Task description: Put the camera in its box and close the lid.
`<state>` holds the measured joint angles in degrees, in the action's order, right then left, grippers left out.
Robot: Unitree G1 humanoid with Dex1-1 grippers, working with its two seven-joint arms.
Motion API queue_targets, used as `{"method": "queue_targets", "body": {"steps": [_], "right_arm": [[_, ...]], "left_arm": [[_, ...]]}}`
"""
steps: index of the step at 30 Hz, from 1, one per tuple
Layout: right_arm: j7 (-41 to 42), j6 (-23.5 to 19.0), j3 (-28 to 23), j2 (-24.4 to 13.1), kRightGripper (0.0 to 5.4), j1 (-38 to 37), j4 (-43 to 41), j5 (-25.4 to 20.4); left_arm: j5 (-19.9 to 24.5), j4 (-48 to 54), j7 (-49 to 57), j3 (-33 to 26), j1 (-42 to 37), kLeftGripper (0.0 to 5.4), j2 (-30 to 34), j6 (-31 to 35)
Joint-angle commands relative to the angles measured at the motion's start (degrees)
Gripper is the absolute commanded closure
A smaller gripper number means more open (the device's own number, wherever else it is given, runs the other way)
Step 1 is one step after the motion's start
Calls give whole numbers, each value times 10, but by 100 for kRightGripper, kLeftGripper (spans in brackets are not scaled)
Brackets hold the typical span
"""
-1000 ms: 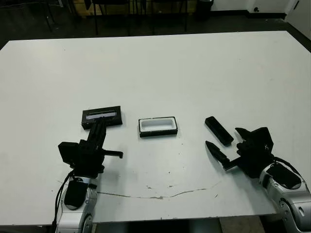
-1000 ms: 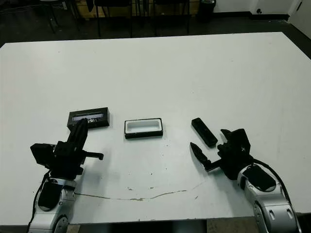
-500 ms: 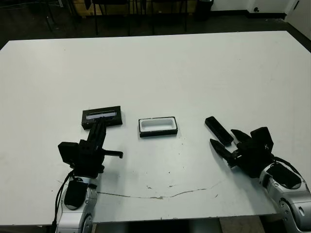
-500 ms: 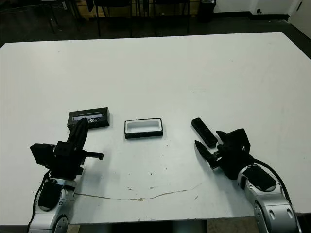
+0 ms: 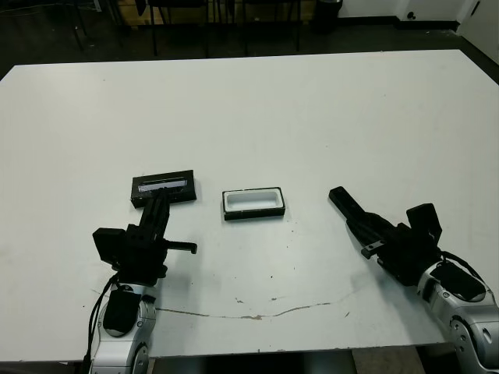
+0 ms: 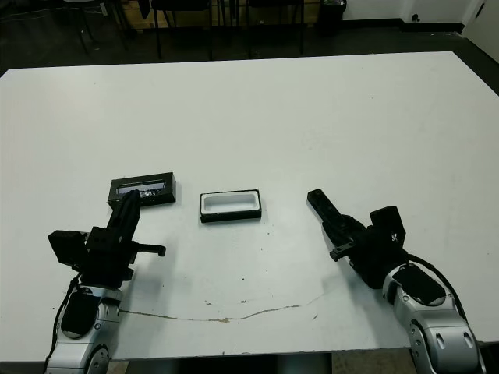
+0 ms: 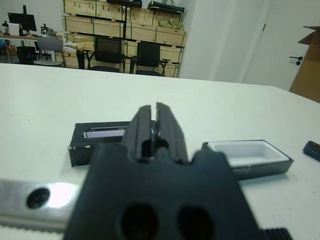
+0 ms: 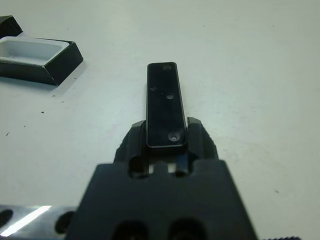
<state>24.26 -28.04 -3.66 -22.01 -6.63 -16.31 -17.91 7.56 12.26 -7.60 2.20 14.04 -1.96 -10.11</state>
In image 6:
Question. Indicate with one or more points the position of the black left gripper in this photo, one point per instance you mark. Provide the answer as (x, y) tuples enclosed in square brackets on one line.
[(107, 261)]

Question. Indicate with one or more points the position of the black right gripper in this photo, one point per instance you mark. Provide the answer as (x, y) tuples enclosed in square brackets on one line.
[(374, 257)]

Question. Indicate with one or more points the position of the black printed box lid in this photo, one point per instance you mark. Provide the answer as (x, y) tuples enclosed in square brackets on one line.
[(160, 185)]

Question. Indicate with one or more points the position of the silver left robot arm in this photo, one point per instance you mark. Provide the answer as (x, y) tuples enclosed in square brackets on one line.
[(105, 311)]

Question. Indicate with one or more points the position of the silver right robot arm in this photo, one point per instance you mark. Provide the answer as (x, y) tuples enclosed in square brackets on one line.
[(448, 335)]

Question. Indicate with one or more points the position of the black box base white insert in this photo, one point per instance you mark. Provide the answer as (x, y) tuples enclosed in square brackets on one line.
[(230, 202)]

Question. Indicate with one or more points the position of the chair with thin black legs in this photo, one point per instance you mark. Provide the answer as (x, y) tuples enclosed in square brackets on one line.
[(84, 37)]

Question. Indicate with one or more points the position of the white power strip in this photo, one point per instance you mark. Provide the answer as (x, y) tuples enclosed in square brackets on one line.
[(103, 8)]

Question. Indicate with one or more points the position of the black waste bin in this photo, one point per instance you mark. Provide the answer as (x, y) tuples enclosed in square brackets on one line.
[(331, 17)]

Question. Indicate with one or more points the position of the black office chair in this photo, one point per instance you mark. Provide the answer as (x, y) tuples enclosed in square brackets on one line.
[(179, 3), (273, 2)]

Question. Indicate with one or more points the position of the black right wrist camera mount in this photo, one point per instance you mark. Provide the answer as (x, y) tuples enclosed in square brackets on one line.
[(388, 224)]

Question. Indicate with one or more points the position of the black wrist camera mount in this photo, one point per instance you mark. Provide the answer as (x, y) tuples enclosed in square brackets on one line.
[(66, 247), (388, 224)]

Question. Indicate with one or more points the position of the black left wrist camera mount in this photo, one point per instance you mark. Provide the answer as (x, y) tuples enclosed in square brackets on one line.
[(66, 247)]

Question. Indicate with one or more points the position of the black wall plug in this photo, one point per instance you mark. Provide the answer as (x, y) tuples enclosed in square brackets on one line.
[(416, 17)]

